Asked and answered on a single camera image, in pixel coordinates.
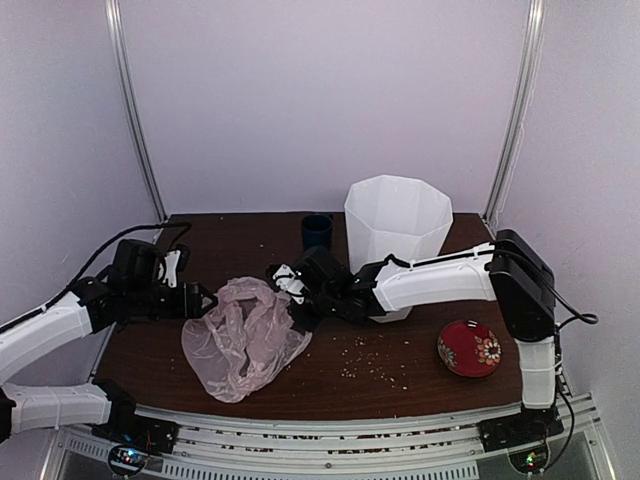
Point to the aluminium front rail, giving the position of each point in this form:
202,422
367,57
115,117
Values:
443,446

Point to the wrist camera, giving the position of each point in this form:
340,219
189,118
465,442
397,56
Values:
172,264
285,279

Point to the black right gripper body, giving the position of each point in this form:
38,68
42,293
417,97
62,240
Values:
325,305

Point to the dark blue enamel mug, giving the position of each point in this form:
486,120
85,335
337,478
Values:
317,230

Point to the base circuit board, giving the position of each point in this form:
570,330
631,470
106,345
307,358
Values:
530,460
126,460

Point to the white faceted trash bin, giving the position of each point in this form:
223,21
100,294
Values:
395,215

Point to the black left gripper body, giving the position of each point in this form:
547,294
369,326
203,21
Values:
143,303

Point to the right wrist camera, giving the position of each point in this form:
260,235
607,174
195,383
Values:
285,279

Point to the left base circuit board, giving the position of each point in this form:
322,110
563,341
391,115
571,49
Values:
126,460

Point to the translucent pink plastic bag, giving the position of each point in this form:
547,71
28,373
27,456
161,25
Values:
243,343

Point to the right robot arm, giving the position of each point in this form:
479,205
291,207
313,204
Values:
505,273

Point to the aluminium corner post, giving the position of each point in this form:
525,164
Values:
134,122
515,125

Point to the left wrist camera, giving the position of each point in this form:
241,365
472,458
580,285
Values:
172,264

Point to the aluminium corner post left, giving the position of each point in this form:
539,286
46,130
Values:
134,122

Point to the aluminium corner post right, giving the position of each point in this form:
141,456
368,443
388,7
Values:
515,125

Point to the red floral plate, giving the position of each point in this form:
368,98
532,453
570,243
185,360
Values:
469,349

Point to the right base circuit board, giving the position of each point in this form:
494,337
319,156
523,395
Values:
530,460

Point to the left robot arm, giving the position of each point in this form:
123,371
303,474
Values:
86,307

